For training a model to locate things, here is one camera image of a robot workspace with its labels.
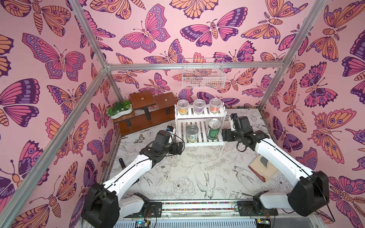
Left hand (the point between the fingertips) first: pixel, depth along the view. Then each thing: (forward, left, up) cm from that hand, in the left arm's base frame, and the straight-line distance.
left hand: (177, 142), depth 84 cm
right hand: (+5, -28, +4) cm, 29 cm away
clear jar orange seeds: (+11, -3, +19) cm, 22 cm away
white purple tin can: (+2, -8, +6) cm, 11 cm away
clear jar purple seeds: (+11, -12, +19) cm, 25 cm away
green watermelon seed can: (+5, -21, +9) cm, 23 cm away
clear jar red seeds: (+11, -21, +19) cm, 30 cm away
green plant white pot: (+21, +39, +7) cm, 44 cm away
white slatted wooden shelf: (+13, -14, -2) cm, 20 cm away
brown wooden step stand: (+29, +24, -3) cm, 38 cm away
